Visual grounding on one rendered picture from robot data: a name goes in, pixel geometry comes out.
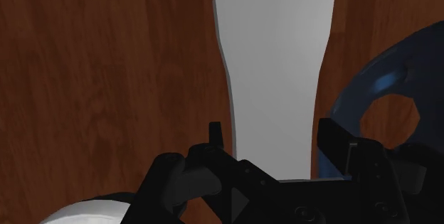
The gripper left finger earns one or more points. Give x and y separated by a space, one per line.
194 178

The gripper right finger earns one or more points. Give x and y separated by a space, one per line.
364 171

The dark blue mug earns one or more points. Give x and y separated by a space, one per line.
399 88

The white round object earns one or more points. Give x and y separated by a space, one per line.
90 213

